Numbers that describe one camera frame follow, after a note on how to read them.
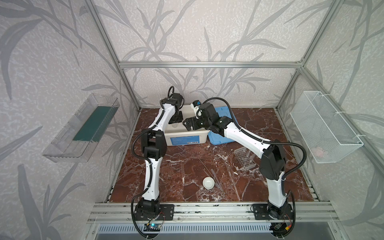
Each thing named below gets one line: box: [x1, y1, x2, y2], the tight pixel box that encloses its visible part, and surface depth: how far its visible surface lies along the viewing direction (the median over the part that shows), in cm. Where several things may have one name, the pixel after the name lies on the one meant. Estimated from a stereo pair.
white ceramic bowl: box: [202, 176, 215, 190], surface depth 84 cm
